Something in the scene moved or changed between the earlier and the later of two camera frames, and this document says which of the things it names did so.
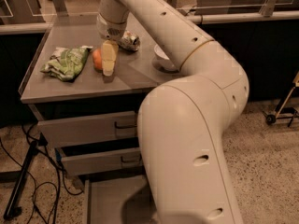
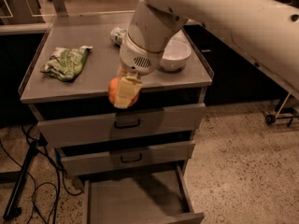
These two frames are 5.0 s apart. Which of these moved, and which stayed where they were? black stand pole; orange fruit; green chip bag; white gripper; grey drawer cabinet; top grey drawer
Moved: white gripper; orange fruit
Stayed: green chip bag; black stand pole; grey drawer cabinet; top grey drawer
